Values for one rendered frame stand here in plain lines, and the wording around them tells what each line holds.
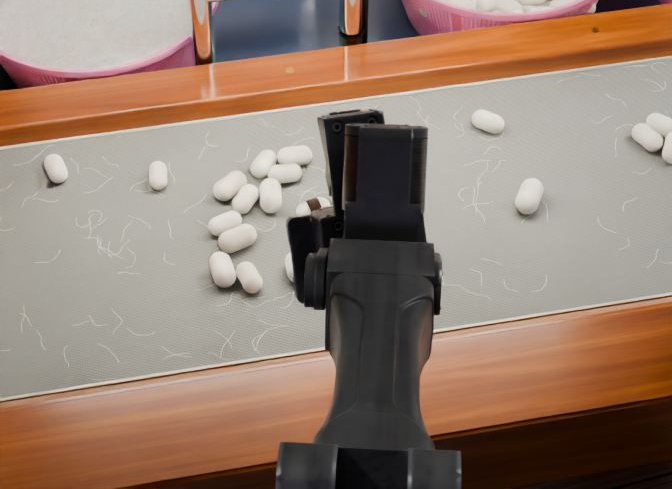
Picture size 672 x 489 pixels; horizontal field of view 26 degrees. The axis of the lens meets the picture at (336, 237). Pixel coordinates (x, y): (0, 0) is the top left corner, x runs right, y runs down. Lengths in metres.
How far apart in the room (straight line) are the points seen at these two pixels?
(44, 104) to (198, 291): 0.27
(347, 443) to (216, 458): 0.43
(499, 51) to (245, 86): 0.26
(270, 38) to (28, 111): 0.32
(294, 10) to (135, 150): 0.33
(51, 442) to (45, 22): 0.55
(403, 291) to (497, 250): 0.46
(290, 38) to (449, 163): 0.31
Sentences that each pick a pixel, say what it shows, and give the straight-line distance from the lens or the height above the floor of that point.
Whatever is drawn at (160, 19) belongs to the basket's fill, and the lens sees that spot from 1.57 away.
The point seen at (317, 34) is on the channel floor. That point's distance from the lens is 1.62.
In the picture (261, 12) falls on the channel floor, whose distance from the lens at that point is 1.65.
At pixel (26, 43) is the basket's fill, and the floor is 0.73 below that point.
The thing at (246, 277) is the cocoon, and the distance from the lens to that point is 1.27.
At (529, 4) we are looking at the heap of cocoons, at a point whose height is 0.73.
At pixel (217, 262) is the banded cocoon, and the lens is 1.28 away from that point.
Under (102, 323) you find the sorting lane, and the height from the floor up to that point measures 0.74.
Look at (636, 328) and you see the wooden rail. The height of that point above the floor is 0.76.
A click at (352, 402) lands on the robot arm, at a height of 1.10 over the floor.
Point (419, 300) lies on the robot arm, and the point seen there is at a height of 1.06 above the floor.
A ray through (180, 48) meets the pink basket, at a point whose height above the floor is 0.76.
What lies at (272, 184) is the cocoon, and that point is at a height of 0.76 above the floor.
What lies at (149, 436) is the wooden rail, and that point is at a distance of 1.17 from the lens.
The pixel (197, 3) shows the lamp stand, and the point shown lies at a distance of 1.42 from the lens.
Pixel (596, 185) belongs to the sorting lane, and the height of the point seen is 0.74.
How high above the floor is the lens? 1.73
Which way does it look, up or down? 49 degrees down
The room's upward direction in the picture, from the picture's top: straight up
